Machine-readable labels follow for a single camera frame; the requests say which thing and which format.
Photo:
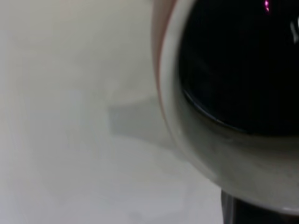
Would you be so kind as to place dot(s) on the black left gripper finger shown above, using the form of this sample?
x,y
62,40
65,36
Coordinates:
x,y
252,215

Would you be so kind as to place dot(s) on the red ceramic mug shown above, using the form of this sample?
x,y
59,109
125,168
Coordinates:
x,y
210,163

